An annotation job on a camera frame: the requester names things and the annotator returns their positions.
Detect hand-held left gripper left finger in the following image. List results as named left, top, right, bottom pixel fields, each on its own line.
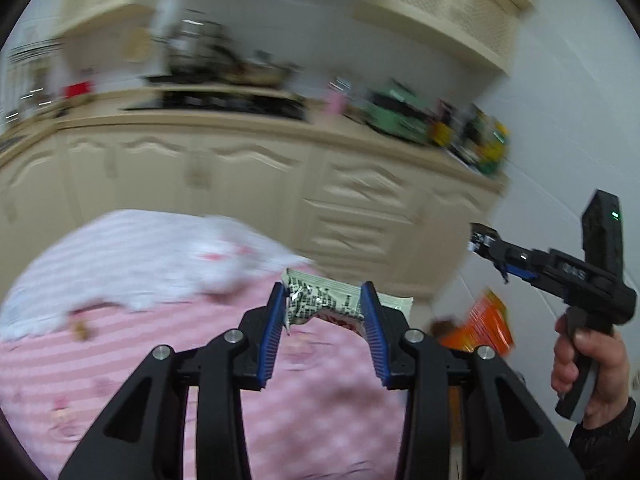
left=59, top=282, right=288, bottom=480

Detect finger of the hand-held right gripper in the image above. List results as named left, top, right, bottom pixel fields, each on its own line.
left=469, top=222, right=506, bottom=261
left=492, top=255, right=534, bottom=285

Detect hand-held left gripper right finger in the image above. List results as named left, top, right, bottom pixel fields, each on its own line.
left=360, top=281, right=586, bottom=480

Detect green white snack wrapper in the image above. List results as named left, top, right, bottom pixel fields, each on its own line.
left=282, top=267, right=415, bottom=336

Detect person's right forearm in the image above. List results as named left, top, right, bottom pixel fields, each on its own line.
left=567, top=395, right=640, bottom=480

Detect person's right hand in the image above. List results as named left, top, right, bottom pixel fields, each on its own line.
left=551, top=317, right=632, bottom=431

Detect orange rice bag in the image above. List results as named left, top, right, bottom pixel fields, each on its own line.
left=440, top=287, right=516, bottom=359

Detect cream cabinet drawer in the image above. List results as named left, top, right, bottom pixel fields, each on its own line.
left=310, top=220, right=417, bottom=262
left=322, top=157, right=421, bottom=212
left=305, top=200, right=417, bottom=234

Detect yellow green packet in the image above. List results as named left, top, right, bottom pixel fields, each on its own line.
left=474, top=109, right=512, bottom=177

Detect pink checked tablecloth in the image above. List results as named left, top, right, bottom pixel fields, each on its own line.
left=0, top=260, right=416, bottom=480

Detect green crate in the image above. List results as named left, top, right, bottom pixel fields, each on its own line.
left=367, top=81, right=437, bottom=144

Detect cream kitchen cabinet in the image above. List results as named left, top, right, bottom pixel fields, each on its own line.
left=0, top=85, right=508, bottom=311

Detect pink bottle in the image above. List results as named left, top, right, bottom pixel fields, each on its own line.
left=326, top=86, right=347, bottom=117

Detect black gas stove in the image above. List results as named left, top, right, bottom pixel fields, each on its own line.
left=125, top=75, right=308, bottom=122

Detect steel pan with lid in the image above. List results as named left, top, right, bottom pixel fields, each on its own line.
left=220, top=55, right=297, bottom=87

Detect steel cooking pot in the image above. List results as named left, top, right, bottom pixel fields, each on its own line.
left=167, top=10, right=241, bottom=79

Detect metal dish rack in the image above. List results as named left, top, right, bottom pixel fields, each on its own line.
left=4, top=39, right=62, bottom=122

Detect cream wall cabinet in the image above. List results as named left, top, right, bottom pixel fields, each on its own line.
left=355, top=0, right=542, bottom=77

